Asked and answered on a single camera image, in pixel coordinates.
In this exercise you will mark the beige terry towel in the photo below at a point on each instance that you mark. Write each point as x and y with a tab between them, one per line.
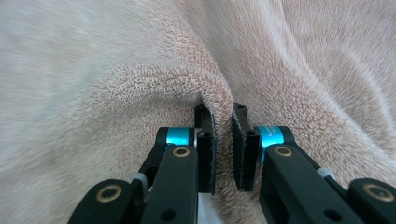
93	62

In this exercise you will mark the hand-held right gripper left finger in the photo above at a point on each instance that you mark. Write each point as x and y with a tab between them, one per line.
206	155

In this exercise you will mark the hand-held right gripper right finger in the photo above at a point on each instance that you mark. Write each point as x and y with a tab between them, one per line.
246	155

